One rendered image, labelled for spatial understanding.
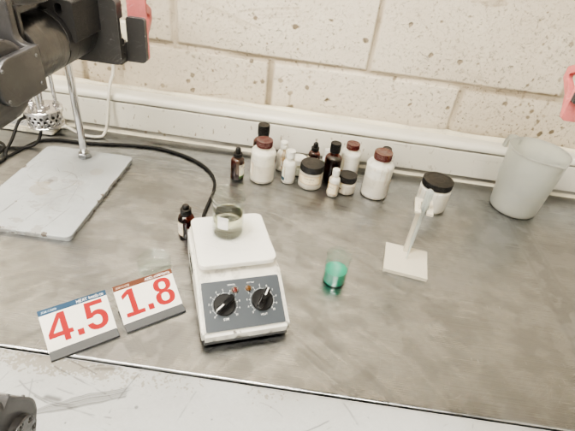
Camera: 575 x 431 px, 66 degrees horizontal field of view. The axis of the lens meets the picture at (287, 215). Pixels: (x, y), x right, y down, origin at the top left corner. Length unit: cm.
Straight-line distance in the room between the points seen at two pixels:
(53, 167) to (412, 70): 82
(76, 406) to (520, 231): 90
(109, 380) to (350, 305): 38
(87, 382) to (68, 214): 37
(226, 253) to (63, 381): 27
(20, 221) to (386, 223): 70
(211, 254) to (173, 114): 53
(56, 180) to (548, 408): 95
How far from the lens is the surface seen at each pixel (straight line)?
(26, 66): 40
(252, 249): 69
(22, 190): 101
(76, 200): 95
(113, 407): 64
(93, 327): 70
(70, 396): 66
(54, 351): 70
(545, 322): 88
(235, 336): 66
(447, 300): 83
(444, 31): 108
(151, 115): 115
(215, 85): 112
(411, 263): 85
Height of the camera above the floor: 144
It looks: 36 degrees down
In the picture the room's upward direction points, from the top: 8 degrees clockwise
